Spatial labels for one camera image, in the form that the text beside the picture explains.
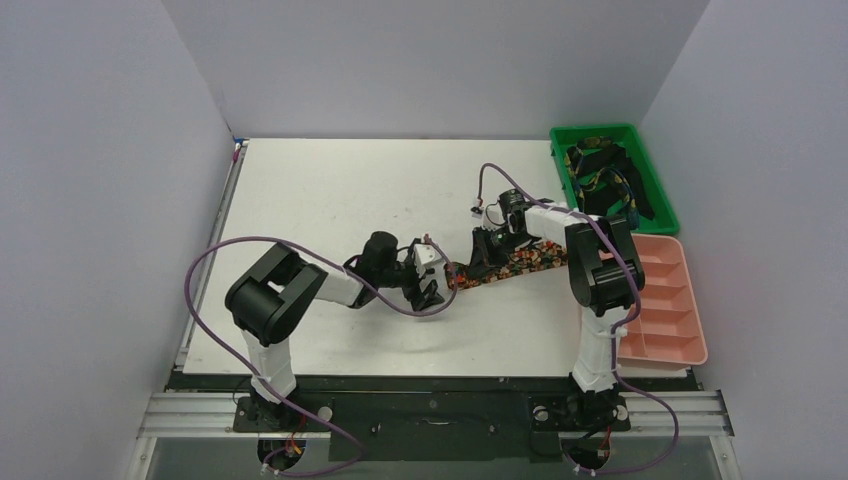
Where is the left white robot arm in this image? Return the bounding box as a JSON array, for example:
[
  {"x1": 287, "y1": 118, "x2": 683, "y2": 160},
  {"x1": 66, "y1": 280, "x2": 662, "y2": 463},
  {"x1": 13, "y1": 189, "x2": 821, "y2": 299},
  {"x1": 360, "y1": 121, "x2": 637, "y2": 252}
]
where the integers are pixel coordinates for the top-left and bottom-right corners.
[{"x1": 224, "y1": 231, "x2": 457, "y2": 430}]

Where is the purple cable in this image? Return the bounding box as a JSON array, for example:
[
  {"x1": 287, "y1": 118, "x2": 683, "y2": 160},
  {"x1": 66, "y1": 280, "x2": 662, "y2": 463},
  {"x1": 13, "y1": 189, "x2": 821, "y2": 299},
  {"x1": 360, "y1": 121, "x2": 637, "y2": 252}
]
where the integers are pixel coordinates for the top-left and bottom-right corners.
[
  {"x1": 184, "y1": 235, "x2": 460, "y2": 478},
  {"x1": 478, "y1": 162, "x2": 681, "y2": 478}
]

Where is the aluminium rail frame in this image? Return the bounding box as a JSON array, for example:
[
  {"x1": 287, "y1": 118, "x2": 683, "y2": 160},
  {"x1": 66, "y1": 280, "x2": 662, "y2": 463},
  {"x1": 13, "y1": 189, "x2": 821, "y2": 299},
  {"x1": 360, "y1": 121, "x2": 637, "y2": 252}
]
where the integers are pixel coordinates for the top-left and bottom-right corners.
[{"x1": 138, "y1": 391, "x2": 734, "y2": 439}]

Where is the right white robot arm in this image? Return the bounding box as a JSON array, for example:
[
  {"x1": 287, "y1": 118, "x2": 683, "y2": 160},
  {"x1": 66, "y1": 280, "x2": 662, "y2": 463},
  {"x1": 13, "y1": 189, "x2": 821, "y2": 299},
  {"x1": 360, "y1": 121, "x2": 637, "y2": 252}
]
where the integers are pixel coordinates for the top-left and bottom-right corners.
[{"x1": 458, "y1": 189, "x2": 645, "y2": 429}]

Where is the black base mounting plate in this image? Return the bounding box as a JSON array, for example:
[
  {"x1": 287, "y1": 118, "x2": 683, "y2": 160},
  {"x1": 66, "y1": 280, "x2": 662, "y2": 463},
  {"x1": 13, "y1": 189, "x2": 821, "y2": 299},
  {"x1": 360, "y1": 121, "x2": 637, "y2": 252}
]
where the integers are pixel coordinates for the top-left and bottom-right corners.
[{"x1": 165, "y1": 367, "x2": 700, "y2": 464}]

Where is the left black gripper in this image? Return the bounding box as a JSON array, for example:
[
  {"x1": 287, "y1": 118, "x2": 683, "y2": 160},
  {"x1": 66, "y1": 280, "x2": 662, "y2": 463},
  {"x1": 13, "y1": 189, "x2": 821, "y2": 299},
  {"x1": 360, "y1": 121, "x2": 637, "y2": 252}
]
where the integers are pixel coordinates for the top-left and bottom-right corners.
[{"x1": 376, "y1": 255, "x2": 444, "y2": 309}]

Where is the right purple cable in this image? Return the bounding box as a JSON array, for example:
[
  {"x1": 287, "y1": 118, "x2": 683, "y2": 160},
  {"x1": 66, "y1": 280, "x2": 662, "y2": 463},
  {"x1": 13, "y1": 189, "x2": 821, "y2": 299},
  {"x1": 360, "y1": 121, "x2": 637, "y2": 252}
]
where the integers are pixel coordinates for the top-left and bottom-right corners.
[{"x1": 478, "y1": 162, "x2": 681, "y2": 478}]

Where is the black yellow patterned tie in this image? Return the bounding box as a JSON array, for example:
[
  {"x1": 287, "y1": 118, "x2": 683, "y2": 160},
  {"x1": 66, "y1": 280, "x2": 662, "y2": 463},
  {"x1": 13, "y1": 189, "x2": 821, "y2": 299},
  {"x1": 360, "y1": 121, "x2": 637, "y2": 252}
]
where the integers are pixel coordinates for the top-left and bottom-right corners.
[{"x1": 565, "y1": 136, "x2": 656, "y2": 229}]

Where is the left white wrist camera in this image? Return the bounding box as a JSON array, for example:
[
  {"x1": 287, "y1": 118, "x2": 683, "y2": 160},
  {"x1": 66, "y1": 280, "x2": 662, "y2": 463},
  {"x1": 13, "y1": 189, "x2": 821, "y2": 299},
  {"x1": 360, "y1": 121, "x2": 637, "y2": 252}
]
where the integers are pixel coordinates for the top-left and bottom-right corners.
[{"x1": 412, "y1": 243, "x2": 445, "y2": 277}]

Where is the colourful faces patterned tie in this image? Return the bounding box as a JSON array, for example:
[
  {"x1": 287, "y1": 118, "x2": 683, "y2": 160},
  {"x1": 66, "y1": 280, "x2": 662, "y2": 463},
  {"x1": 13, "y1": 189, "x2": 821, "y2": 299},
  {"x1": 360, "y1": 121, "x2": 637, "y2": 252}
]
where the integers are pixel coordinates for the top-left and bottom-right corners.
[{"x1": 444, "y1": 241, "x2": 568, "y2": 290}]

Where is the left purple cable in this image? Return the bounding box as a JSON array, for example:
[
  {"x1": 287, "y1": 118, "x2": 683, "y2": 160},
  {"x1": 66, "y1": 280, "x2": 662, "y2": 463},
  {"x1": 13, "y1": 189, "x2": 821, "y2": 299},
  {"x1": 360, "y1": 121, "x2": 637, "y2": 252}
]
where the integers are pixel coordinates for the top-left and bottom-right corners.
[{"x1": 184, "y1": 235, "x2": 460, "y2": 478}]

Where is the pink divided tray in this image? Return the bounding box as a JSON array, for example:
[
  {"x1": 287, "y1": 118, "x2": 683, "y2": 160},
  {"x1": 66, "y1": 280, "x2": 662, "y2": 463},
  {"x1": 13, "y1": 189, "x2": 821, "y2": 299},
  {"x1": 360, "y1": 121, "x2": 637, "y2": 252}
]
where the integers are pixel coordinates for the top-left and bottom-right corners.
[{"x1": 618, "y1": 234, "x2": 709, "y2": 369}]

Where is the green plastic bin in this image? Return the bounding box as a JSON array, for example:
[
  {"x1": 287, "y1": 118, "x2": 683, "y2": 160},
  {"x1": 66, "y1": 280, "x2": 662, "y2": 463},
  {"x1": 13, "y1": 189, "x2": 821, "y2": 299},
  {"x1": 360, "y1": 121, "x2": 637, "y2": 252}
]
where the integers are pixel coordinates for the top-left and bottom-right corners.
[{"x1": 549, "y1": 123, "x2": 680, "y2": 235}]

